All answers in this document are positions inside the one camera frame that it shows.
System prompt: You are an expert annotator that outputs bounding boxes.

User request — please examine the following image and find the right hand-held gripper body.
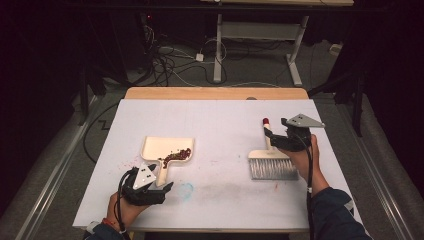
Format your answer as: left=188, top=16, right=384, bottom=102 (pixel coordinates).
left=271, top=113, right=326, bottom=153

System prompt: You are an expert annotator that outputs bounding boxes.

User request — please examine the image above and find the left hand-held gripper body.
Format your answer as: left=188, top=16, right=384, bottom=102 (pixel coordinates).
left=119, top=162, right=167, bottom=206

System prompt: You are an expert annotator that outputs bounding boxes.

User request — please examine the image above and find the cream plastic dustpan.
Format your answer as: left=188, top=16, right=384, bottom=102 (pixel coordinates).
left=140, top=135, right=196, bottom=188

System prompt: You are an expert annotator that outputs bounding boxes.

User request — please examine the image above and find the pile of red crumbs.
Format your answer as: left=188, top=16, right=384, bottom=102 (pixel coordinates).
left=161, top=147, right=193, bottom=161

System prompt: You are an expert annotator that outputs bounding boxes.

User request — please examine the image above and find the cream brush with red-tipped handle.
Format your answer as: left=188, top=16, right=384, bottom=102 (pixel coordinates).
left=247, top=117, right=300, bottom=182

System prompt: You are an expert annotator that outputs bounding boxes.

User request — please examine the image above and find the person's left hand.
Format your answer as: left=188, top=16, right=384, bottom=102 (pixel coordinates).
left=105, top=191, right=150, bottom=232

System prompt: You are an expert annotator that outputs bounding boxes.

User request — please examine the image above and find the person's right hand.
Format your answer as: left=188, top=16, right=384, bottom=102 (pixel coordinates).
left=277, top=133, right=330, bottom=197

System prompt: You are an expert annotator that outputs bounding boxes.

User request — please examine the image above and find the white table cover board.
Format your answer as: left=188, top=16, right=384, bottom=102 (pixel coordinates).
left=72, top=98, right=364, bottom=232

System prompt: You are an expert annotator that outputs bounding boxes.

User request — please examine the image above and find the red wrist band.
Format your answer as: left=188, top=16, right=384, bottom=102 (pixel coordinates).
left=101, top=217, right=117, bottom=230

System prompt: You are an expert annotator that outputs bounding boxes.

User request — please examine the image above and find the black metal stand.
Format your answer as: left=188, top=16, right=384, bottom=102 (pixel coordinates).
left=77, top=64, right=108, bottom=127
left=307, top=69, right=367, bottom=138

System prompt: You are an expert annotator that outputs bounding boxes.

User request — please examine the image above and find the wooden table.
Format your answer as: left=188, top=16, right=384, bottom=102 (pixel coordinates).
left=123, top=86, right=310, bottom=101

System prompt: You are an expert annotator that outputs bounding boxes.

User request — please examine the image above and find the left hand-held gripper black cable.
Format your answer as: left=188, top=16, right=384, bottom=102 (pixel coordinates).
left=113, top=167, right=135, bottom=236

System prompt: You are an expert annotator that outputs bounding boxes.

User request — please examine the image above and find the hand-held gripper black cable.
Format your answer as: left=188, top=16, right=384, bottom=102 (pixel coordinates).
left=303, top=142, right=317, bottom=240
left=113, top=167, right=135, bottom=236

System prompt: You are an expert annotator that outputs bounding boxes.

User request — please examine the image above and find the right hand-held gripper black cable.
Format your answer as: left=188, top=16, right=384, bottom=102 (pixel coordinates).
left=303, top=142, right=317, bottom=240

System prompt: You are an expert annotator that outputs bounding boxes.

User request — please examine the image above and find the black floor cable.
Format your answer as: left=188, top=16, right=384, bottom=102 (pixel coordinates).
left=82, top=101, right=120, bottom=165

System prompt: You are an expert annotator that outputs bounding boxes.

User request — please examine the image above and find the metal floor rail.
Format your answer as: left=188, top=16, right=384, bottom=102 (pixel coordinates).
left=335, top=102, right=415, bottom=240
left=14, top=95, right=102, bottom=240

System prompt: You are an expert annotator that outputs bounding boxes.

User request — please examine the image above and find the white metal desk frame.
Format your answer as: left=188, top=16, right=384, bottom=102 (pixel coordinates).
left=199, top=0, right=355, bottom=87

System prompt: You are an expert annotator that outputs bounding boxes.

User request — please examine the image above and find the tangle of floor cables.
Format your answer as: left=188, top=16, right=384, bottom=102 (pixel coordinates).
left=141, top=24, right=229, bottom=88

